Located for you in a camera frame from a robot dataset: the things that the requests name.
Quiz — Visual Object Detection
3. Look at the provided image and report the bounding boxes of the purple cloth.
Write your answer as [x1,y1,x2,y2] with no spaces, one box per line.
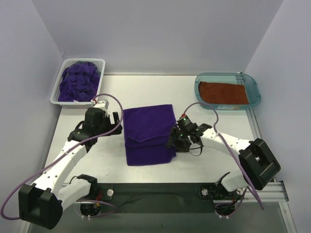
[123,104,176,166]

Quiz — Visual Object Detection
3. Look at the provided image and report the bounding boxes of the brown towel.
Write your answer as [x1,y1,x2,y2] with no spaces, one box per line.
[198,82,249,104]

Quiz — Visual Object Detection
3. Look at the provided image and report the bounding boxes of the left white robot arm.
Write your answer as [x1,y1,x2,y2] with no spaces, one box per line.
[18,107,122,230]

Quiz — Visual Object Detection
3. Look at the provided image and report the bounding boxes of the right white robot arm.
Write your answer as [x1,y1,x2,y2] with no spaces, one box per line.
[167,115,281,192]

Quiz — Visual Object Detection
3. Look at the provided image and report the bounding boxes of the crumpled purple towel in basket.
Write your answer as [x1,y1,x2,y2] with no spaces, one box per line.
[58,61,100,102]

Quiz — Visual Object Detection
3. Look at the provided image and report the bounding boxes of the white plastic basket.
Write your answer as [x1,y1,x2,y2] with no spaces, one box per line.
[50,58,105,109]

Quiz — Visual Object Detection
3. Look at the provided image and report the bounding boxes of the blue transparent plastic bin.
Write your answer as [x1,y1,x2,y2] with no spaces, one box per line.
[194,73,261,110]

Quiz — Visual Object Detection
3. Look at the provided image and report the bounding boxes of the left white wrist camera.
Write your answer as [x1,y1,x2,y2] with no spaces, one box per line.
[91,100,109,111]

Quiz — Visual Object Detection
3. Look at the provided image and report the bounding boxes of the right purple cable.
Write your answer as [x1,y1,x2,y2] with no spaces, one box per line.
[181,101,265,216]

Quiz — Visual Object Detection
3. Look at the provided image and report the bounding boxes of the purple cable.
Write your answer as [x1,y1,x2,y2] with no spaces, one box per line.
[0,93,123,218]
[181,101,265,216]

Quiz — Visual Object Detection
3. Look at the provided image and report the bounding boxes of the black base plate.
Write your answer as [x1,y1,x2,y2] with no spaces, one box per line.
[69,183,245,214]

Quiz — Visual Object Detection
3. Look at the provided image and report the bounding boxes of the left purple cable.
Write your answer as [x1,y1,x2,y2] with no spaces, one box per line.
[0,93,123,218]

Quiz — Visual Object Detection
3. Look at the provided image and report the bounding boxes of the aluminium frame rail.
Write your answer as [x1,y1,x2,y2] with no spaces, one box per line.
[214,181,289,203]

